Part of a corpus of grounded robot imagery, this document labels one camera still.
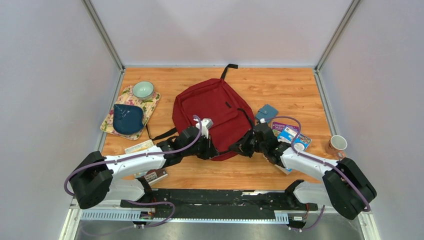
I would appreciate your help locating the dark blue leaf plate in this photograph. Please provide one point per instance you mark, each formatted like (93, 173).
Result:
(127, 119)

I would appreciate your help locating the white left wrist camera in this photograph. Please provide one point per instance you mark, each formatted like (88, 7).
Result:
(206, 124)

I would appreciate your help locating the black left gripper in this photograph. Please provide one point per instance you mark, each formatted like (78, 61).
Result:
(210, 151)

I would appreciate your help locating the light green ceramic bowl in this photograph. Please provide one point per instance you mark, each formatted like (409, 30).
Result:
(143, 90)

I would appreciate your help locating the blue snap wallet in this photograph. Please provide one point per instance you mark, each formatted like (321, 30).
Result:
(266, 112)

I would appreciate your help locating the purple treehouse book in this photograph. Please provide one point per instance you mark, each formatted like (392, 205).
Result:
(278, 127)

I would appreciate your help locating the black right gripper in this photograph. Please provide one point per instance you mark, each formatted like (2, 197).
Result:
(241, 147)

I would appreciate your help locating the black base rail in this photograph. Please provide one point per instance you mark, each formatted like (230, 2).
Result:
(221, 204)

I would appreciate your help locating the yellow cover book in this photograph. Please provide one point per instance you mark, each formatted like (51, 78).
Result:
(152, 176)

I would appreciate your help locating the red backpack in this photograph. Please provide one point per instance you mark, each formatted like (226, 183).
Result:
(214, 99)

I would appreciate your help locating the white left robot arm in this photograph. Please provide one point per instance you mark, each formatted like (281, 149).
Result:
(96, 178)

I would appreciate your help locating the floral tray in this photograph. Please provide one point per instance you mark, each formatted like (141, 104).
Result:
(127, 98)

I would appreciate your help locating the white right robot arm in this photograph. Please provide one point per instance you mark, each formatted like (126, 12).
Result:
(342, 183)

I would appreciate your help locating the orange white mug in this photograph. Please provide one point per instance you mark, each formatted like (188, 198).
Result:
(336, 146)

